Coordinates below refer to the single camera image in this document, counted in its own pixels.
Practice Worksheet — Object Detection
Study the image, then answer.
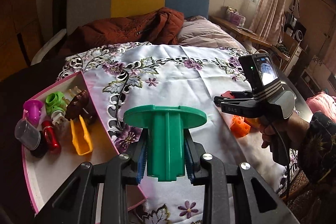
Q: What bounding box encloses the rust brown jacket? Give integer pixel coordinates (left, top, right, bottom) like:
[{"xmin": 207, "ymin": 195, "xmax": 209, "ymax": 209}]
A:
[{"xmin": 58, "ymin": 7, "xmax": 185, "ymax": 57}]

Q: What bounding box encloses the purple plastic cup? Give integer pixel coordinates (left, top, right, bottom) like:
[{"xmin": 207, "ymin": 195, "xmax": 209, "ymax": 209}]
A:
[{"xmin": 23, "ymin": 100, "xmax": 43, "ymax": 127}]

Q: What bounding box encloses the dark patterned sleeve forearm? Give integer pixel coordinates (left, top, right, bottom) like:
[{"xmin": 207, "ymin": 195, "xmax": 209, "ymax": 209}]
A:
[{"xmin": 297, "ymin": 110, "xmax": 336, "ymax": 188}]

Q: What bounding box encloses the pink grey pillow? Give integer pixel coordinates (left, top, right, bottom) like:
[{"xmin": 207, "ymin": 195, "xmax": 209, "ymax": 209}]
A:
[{"xmin": 177, "ymin": 16, "xmax": 245, "ymax": 50}]

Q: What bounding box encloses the green plastic spool stand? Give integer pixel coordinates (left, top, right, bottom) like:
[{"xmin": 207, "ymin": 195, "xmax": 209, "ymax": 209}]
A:
[{"xmin": 123, "ymin": 105, "xmax": 207, "ymax": 182}]

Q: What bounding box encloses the orange cube block cluster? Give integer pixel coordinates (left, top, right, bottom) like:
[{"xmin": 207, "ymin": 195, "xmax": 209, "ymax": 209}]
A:
[{"xmin": 230, "ymin": 115, "xmax": 260, "ymax": 138}]

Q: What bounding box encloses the red metallic cylinder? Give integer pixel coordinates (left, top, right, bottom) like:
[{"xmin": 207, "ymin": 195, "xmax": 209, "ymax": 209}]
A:
[{"xmin": 42, "ymin": 120, "xmax": 62, "ymax": 155}]

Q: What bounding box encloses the red puzzle piece block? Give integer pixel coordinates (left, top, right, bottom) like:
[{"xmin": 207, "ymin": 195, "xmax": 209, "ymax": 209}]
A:
[{"xmin": 220, "ymin": 91, "xmax": 235, "ymax": 99}]

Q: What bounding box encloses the orange plastic scoop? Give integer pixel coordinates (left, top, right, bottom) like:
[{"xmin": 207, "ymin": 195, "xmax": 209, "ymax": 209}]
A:
[{"xmin": 70, "ymin": 116, "xmax": 93, "ymax": 156}]

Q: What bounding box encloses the black camera with screen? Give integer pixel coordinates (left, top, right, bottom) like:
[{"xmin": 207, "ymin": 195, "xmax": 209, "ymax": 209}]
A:
[{"xmin": 239, "ymin": 53, "xmax": 283, "ymax": 102}]

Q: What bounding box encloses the purple box on table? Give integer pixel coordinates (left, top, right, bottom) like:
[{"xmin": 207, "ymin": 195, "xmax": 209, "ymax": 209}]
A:
[{"xmin": 226, "ymin": 6, "xmax": 245, "ymax": 27}]

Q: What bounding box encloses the pink white tray box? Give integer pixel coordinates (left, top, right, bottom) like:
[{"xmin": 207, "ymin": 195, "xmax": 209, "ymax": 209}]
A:
[{"xmin": 21, "ymin": 70, "xmax": 148, "ymax": 215}]

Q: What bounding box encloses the pink cushion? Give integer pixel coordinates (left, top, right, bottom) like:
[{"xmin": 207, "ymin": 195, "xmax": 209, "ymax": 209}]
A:
[{"xmin": 306, "ymin": 92, "xmax": 336, "ymax": 121}]

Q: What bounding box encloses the person's right hand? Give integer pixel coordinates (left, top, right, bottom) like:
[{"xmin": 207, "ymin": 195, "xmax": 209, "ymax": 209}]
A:
[{"xmin": 260, "ymin": 113, "xmax": 309, "ymax": 150}]

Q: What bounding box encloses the white embroidered floral tablecloth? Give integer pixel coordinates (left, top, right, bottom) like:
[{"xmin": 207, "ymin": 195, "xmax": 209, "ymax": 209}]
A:
[{"xmin": 56, "ymin": 41, "xmax": 300, "ymax": 224}]

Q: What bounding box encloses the green plug-in night light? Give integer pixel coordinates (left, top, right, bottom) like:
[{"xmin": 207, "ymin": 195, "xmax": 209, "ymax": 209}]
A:
[{"xmin": 45, "ymin": 91, "xmax": 67, "ymax": 127}]

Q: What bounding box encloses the wooden side table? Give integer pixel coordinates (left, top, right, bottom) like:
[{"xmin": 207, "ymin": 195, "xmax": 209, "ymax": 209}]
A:
[{"xmin": 209, "ymin": 15, "xmax": 301, "ymax": 61}]

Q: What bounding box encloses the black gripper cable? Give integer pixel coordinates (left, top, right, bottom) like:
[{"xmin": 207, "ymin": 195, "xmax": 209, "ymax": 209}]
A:
[{"xmin": 267, "ymin": 118, "xmax": 293, "ymax": 204}]

